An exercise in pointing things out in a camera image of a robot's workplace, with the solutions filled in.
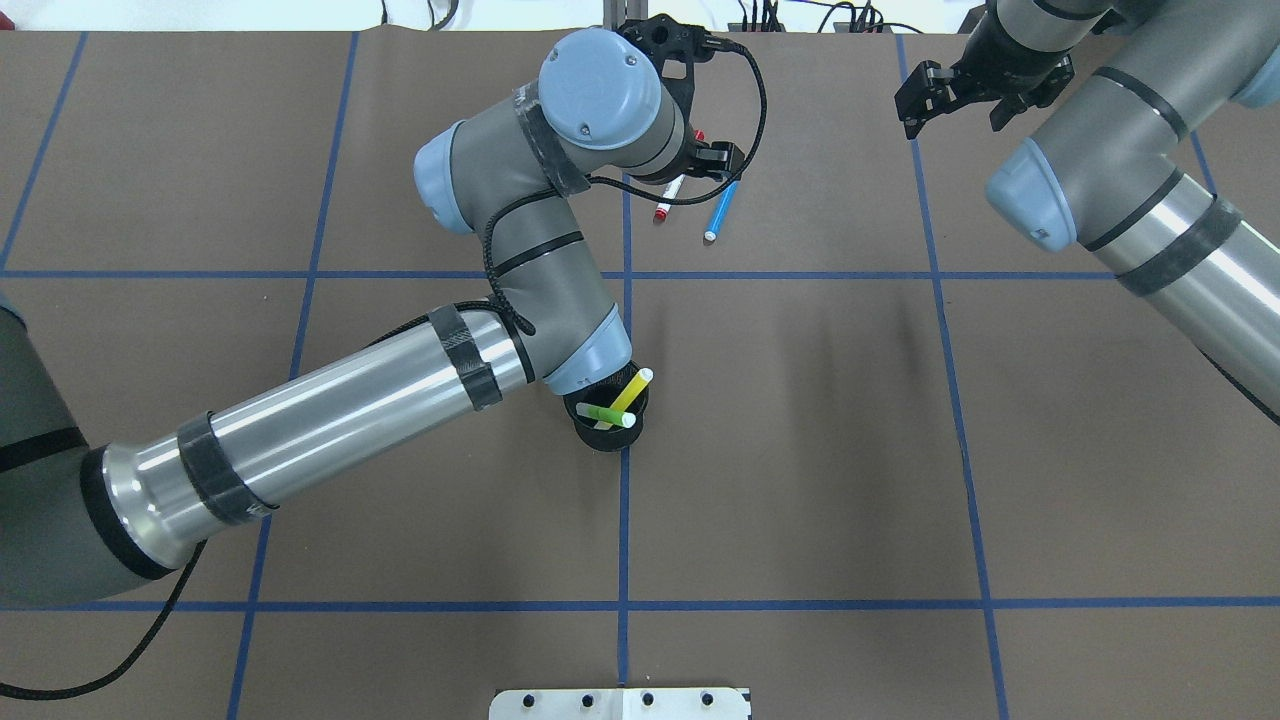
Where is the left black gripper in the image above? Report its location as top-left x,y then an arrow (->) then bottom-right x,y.
640,120 -> 746,186

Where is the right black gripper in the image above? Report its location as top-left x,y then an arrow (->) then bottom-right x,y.
893,46 -> 1075,138

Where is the blue highlighter pen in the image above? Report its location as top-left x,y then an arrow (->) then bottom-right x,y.
703,181 -> 740,245

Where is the red cap white marker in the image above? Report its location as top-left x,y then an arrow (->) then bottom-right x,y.
652,174 -> 686,225

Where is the yellow highlighter pen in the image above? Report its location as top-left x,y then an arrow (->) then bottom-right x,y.
609,368 -> 654,413

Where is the green highlighter pen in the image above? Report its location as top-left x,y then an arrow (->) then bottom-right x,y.
573,402 -> 637,430

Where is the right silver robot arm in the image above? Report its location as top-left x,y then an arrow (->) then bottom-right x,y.
893,1 -> 1279,420

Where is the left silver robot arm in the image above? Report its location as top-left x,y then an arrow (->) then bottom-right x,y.
1,15 -> 754,609

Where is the black mesh pen holder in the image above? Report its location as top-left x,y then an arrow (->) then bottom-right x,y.
562,361 -> 650,452

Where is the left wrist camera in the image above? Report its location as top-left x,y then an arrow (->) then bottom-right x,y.
614,14 -> 730,120

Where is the aluminium frame post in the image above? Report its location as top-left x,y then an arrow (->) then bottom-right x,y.
602,0 -> 652,29

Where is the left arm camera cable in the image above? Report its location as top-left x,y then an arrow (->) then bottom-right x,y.
0,35 -> 769,701

